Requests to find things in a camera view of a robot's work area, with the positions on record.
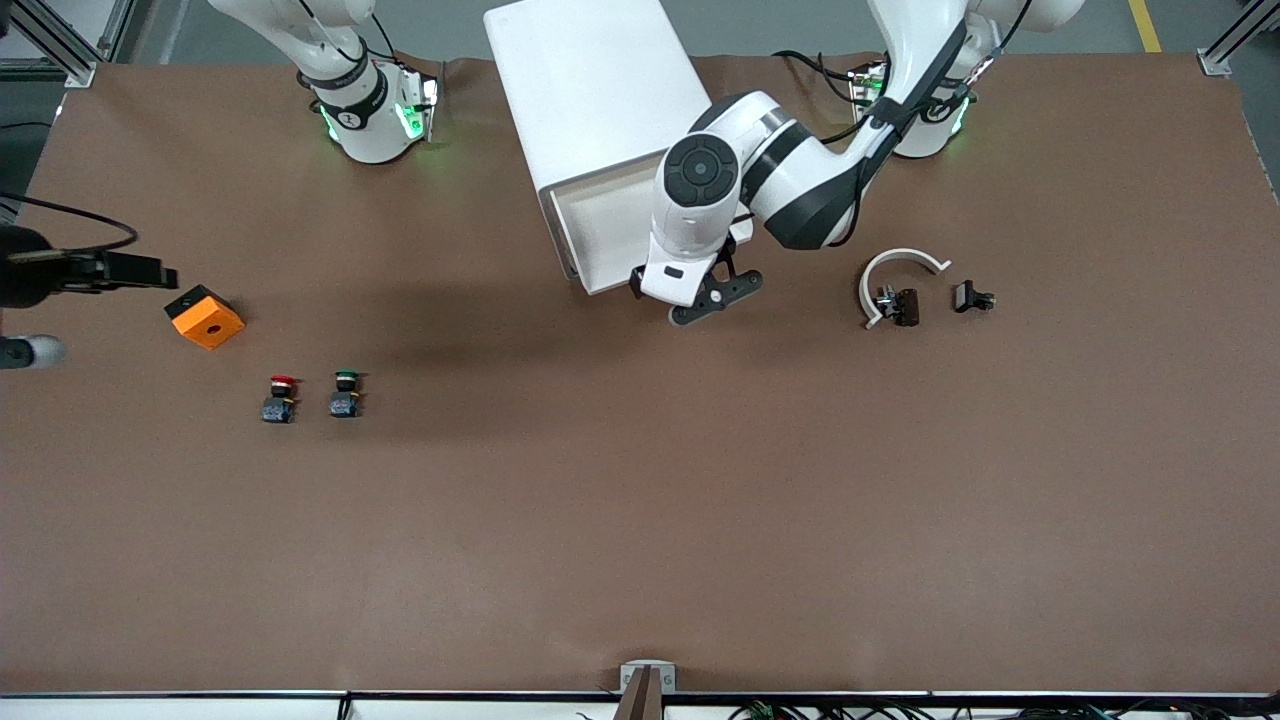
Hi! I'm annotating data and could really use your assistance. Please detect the red push button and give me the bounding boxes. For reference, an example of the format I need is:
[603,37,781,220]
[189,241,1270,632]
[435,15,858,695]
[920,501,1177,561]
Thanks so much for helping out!
[261,374,300,425]

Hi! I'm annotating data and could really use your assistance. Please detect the orange and black box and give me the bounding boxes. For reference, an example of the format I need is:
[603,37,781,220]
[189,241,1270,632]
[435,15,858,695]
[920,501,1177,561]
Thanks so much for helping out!
[164,284,246,351]

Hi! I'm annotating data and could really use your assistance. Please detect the grey metal bracket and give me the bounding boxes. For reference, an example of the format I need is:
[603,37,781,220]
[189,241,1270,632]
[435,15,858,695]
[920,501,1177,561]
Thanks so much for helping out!
[620,661,678,694]

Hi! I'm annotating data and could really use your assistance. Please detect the dark brown post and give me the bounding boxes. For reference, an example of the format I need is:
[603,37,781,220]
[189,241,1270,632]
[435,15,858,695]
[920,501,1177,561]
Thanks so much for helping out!
[613,667,664,720]

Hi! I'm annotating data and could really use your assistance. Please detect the black base cable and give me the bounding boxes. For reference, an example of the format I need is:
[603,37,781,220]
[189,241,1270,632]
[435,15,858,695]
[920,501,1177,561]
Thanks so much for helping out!
[775,48,881,111]

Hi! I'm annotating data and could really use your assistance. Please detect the white drawer cabinet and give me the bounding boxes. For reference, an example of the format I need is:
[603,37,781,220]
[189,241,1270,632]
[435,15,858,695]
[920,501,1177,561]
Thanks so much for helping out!
[484,0,716,296]

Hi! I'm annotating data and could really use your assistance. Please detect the white curved plastic clip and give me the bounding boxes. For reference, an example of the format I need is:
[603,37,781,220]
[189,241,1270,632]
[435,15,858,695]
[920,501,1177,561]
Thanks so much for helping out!
[858,248,953,331]

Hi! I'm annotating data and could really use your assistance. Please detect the aluminium frame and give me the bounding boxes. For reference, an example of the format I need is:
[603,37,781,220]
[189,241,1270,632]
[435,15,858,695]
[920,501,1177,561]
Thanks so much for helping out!
[0,0,153,91]
[1196,0,1280,77]

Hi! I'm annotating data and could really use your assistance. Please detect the brown metal switch component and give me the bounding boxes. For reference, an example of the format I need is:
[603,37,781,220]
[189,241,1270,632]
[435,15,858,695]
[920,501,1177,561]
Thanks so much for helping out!
[873,286,921,328]

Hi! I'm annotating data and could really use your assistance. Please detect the green push button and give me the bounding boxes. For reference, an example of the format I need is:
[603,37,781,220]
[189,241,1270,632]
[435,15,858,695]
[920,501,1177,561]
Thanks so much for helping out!
[328,368,365,419]

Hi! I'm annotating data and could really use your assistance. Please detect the white plastic drawer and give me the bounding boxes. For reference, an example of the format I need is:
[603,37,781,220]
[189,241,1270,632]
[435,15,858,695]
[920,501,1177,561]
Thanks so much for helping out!
[548,160,758,298]

